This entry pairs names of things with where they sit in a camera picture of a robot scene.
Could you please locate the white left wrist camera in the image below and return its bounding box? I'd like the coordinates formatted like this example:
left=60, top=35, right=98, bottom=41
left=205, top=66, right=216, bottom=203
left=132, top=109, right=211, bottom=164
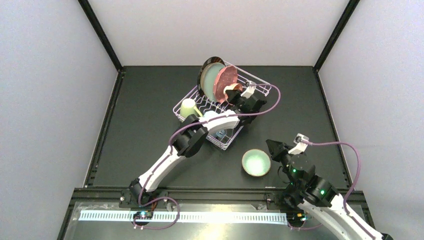
left=241, top=80, right=257, bottom=99

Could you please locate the black frame post left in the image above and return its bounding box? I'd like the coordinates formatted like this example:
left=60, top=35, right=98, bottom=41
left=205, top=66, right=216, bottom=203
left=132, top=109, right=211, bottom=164
left=78, top=0, right=123, bottom=72

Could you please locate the white led light strip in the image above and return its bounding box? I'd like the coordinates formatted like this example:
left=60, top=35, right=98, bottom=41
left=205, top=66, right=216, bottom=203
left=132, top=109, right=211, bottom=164
left=76, top=210, right=288, bottom=225

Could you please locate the green flower plate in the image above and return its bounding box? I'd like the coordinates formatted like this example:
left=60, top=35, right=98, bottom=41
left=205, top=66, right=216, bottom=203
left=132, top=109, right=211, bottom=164
left=202, top=63, right=224, bottom=97

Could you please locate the black frame post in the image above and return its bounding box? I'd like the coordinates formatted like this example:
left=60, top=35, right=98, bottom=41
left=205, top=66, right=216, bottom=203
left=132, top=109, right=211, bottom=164
left=78, top=0, right=123, bottom=72
left=313, top=0, right=360, bottom=73

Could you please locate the green glazed small bowl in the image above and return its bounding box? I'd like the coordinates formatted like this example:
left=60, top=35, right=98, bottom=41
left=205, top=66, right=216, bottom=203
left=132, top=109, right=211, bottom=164
left=241, top=149, right=271, bottom=177

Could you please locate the pink dotted plate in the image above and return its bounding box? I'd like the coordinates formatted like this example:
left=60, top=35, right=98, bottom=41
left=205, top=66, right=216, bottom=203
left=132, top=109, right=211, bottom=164
left=213, top=65, right=238, bottom=103

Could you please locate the black frame post right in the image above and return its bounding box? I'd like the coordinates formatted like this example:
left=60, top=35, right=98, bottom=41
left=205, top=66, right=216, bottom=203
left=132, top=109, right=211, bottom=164
left=313, top=0, right=360, bottom=73

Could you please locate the cream mug green handle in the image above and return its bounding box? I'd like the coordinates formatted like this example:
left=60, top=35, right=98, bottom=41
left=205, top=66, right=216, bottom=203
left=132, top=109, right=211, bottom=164
left=179, top=98, right=203, bottom=119

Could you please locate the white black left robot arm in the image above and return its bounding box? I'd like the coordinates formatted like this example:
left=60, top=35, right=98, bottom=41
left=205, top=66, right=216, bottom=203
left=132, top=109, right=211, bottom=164
left=128, top=90, right=267, bottom=207

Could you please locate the orange floral small bowl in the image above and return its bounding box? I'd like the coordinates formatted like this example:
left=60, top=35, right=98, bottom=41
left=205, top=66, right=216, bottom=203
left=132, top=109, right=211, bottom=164
left=223, top=83, right=243, bottom=101

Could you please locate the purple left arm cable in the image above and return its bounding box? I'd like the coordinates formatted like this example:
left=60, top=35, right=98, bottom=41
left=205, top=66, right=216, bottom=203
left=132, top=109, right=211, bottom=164
left=134, top=80, right=282, bottom=231

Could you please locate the white wire dish rack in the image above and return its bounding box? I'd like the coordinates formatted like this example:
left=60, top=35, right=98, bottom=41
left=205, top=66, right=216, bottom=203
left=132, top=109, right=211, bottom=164
left=172, top=67, right=272, bottom=150

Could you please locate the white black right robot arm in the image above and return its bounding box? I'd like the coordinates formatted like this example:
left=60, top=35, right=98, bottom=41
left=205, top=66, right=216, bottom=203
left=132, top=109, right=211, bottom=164
left=265, top=134, right=392, bottom=240

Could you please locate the black striped rim dinner plate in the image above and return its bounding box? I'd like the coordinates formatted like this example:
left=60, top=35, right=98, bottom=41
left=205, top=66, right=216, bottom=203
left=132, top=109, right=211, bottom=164
left=196, top=56, right=226, bottom=102

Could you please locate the light blue mug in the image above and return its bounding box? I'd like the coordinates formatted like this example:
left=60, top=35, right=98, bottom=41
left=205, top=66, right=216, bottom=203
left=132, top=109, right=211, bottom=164
left=203, top=110, right=227, bottom=139

